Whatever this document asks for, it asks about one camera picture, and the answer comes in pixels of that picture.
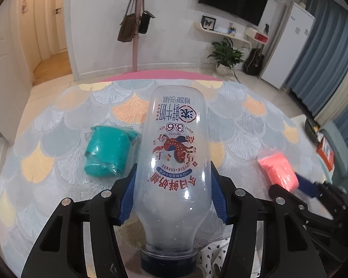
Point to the pink coat rack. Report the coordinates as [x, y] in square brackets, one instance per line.
[136, 49]

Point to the beige hallway door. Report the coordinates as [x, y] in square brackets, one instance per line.
[59, 20]

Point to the white door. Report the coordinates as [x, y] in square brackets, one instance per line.
[5, 72]

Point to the fan pattern tablecloth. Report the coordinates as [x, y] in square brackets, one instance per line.
[61, 179]

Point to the white low wall shelf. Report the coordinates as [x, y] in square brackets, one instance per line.
[220, 34]

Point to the orange tissue box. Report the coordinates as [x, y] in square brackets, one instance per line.
[324, 153]

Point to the white coffee table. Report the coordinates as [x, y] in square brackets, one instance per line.
[300, 124]

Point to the blue grey ottoman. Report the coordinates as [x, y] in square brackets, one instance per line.
[342, 147]

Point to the white red wall shelf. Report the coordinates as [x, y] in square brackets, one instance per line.
[259, 37]

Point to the dark bowl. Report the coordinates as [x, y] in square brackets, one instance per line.
[311, 130]

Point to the black shoulder bag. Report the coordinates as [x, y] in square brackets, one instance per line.
[144, 23]

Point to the potted green plant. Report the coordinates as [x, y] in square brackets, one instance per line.
[226, 53]

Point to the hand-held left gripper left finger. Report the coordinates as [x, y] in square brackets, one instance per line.
[127, 192]

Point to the clear plastic milk bottle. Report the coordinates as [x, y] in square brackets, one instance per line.
[174, 179]

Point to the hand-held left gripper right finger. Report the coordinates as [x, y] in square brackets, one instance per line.
[220, 197]

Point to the cream curtain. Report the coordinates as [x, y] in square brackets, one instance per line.
[336, 104]

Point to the teal plastic bag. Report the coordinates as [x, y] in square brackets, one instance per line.
[107, 150]

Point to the brown tote bag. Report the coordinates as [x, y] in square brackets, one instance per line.
[126, 29]

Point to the butterfly picture frame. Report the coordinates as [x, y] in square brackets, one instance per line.
[208, 23]

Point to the small pen holder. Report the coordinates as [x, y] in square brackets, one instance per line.
[233, 29]

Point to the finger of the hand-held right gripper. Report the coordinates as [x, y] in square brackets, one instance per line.
[307, 183]
[281, 190]

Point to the black acoustic guitar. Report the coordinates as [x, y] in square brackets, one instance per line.
[253, 63]

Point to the white refrigerator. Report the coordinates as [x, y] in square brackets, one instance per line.
[290, 43]

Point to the white polka dot paper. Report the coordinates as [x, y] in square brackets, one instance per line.
[211, 254]

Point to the small black object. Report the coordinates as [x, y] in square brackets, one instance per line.
[266, 28]

